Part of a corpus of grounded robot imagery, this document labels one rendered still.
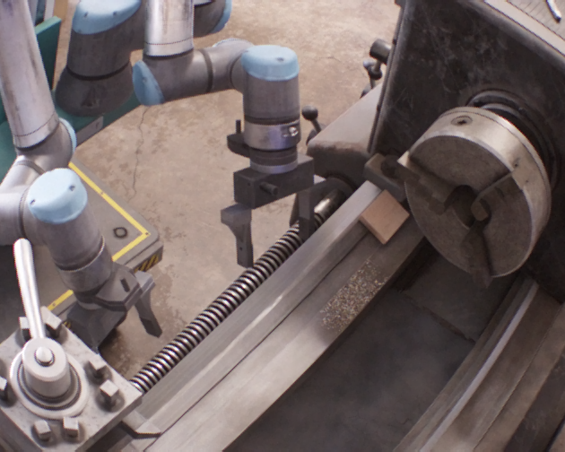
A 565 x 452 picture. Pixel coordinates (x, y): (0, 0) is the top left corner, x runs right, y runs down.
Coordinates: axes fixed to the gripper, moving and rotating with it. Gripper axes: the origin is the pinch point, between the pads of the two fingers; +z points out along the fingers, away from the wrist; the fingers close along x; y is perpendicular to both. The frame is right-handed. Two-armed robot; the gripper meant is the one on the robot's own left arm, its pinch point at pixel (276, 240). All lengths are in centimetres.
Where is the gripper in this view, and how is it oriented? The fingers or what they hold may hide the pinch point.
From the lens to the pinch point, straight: 175.0
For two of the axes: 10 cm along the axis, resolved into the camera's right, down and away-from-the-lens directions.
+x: 7.4, -3.1, 5.9
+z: 0.3, 9.0, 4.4
